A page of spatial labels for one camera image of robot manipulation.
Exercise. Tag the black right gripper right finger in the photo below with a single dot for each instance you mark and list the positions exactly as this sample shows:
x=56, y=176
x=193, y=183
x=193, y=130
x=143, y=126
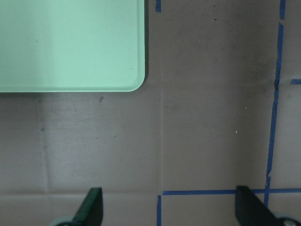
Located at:
x=250, y=211

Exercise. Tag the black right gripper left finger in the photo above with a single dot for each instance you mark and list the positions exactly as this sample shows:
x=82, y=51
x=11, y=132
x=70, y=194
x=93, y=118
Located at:
x=90, y=213

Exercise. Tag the light green plastic tray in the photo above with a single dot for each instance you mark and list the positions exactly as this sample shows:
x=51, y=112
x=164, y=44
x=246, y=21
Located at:
x=72, y=45

